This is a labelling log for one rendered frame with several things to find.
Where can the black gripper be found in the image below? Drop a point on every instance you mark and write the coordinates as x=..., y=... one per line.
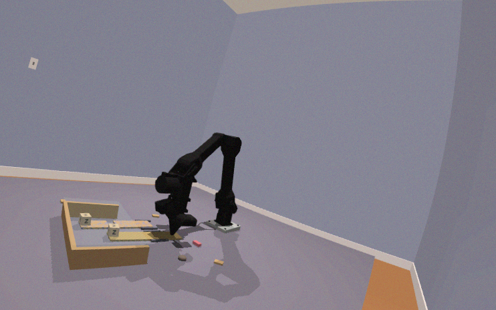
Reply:
x=178, y=219

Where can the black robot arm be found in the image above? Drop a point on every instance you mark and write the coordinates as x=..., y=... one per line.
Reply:
x=189, y=165

